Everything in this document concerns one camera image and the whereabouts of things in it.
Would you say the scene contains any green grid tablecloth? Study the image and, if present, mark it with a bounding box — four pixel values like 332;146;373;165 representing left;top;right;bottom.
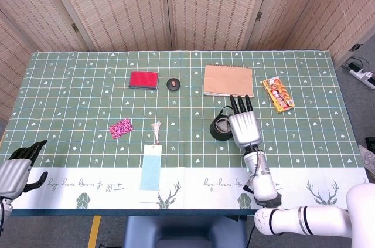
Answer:
0;50;370;210

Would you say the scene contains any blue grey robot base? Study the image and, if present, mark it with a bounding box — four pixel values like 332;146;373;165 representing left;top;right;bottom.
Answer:
122;215;248;248

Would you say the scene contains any black round disc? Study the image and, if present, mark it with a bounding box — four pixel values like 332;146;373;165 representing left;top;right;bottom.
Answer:
166;77;182;91

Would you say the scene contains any pink patterned cloth pouch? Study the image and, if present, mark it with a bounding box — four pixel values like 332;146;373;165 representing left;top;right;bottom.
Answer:
108;118;134;140

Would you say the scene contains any black cast iron teapot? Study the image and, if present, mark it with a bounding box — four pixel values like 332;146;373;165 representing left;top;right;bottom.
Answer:
209;106;236;142

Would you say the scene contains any red ink pad case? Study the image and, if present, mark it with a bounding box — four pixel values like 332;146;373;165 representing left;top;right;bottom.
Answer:
128;70;160;90

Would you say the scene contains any black floor cable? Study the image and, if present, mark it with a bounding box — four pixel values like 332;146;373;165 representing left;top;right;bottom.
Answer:
244;224;255;248

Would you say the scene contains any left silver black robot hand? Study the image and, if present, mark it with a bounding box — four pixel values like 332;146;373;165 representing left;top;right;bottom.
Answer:
0;139;49;199

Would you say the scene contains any blue white bookmark pink tassel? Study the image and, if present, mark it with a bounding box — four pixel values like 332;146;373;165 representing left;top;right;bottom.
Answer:
138;121;162;203

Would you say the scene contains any white power strip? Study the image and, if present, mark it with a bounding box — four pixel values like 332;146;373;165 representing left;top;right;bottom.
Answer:
341;57;375;89

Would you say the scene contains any yellow snack package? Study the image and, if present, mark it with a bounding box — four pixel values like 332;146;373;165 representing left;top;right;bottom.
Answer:
262;77;295;113

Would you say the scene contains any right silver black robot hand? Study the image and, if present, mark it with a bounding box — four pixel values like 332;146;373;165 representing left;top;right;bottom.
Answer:
228;94;263;147

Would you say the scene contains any woven folding screen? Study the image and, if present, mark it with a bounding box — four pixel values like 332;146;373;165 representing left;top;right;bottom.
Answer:
0;0;375;120

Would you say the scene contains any tea bag with string tag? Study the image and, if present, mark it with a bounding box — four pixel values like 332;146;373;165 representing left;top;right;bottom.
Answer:
217;120;232;133

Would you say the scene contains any brown kraft sketchbook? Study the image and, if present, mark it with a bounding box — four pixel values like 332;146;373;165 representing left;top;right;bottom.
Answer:
203;64;255;98

